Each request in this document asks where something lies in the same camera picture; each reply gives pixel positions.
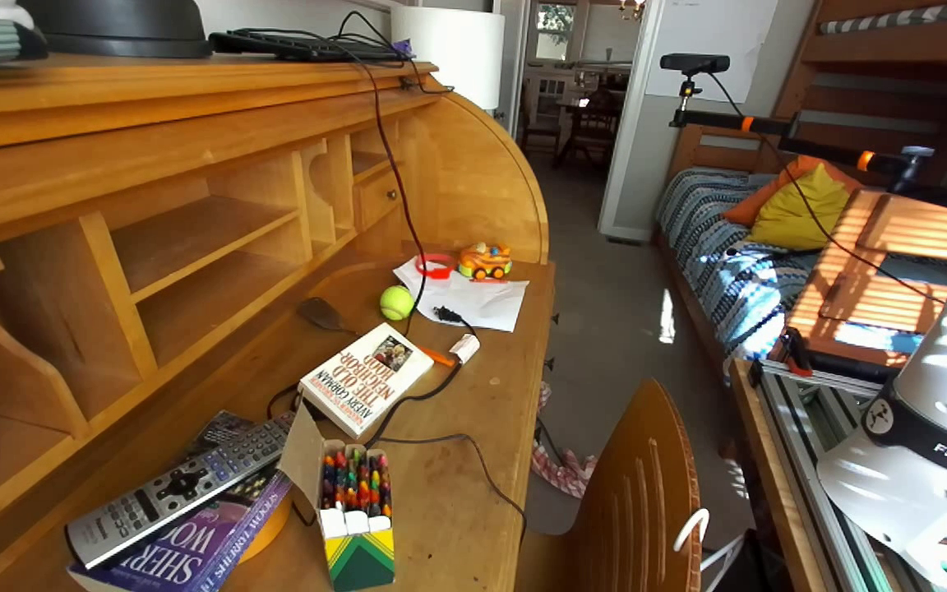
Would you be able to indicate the wooden slatted board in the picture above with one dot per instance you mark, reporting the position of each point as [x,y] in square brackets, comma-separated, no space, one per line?
[870,296]

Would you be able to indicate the white paper sheet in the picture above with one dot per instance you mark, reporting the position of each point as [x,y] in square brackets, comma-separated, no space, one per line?
[495,296]

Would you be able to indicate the black bar with orange clamps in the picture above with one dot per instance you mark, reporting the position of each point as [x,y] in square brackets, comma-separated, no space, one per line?
[738,121]

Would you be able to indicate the striped bed bedding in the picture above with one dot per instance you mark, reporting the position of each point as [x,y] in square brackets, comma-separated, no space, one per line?
[705,230]

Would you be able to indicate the patterned cloth on floor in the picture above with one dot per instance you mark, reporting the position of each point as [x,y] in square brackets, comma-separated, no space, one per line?
[562,468]

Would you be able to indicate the wooden roll-top desk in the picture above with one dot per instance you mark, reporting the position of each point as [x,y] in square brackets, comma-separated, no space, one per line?
[57,167]

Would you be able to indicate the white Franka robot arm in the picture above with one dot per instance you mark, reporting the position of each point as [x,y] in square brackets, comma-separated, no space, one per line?
[935,460]

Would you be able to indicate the black dome-shaped object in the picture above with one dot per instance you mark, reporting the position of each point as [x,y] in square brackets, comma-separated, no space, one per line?
[114,29]

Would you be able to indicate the black camera on tripod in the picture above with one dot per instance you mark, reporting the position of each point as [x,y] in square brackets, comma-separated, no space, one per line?
[694,63]

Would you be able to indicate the white and orange marker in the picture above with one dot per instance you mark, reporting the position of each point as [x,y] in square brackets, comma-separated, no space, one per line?
[464,345]

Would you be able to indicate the black flat electronic device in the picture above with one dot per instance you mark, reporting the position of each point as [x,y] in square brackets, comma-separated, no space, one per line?
[298,47]

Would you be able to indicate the wooden chair back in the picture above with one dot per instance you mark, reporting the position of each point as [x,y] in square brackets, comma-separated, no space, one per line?
[638,493]

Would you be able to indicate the purple paperback book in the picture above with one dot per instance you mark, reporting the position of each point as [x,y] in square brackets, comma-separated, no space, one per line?
[181,554]

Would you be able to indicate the wooden bunk bed frame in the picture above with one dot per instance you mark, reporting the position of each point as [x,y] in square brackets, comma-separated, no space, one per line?
[880,66]

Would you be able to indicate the orange pillow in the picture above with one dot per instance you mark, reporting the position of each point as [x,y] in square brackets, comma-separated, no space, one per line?
[754,204]

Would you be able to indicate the yellow pillow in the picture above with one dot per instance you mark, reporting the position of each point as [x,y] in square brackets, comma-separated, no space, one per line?
[805,214]

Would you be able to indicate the open crayon box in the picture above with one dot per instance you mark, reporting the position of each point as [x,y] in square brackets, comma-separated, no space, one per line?
[359,548]

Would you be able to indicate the yellow-green tennis ball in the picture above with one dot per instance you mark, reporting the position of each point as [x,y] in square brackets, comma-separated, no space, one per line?
[396,304]

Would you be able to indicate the robot mounting table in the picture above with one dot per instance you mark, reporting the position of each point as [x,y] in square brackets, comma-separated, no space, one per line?
[791,482]

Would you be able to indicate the yellow orange toy car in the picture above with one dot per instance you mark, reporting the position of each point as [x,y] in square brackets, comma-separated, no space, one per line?
[484,264]

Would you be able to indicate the white red-lettered book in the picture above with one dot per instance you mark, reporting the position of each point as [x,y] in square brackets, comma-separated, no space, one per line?
[370,378]

